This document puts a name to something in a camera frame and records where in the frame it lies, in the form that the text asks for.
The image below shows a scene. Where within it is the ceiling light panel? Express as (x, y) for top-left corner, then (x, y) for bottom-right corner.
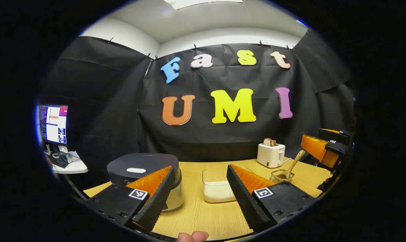
(164, 0), (244, 10)

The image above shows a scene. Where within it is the black backdrop cloth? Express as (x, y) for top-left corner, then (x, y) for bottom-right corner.
(38, 29), (356, 189)

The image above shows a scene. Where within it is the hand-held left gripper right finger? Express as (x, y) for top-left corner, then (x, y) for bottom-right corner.
(227, 164), (318, 233)

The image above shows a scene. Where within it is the wooden spoon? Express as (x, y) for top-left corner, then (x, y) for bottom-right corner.
(276, 150), (306, 180)

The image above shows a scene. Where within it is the computer monitor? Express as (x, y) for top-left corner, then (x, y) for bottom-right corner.
(38, 105), (69, 155)

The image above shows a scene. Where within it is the clear plastic rice container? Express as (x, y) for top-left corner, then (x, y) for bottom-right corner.
(202, 167), (254, 203)

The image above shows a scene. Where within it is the dark grey rice cooker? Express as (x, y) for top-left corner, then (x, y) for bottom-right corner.
(107, 153), (184, 212)

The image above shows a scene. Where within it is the white side table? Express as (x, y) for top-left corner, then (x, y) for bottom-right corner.
(45, 150), (88, 174)

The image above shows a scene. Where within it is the white toaster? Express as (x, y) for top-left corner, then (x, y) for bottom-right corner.
(257, 143), (286, 168)

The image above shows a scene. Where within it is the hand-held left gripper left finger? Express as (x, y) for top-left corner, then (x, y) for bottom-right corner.
(85, 165), (176, 234)

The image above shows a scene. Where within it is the black keyboard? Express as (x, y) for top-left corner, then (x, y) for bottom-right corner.
(48, 156), (69, 168)

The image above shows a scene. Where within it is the metal wire chopstick holder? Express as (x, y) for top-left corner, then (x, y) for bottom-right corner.
(270, 169), (295, 184)

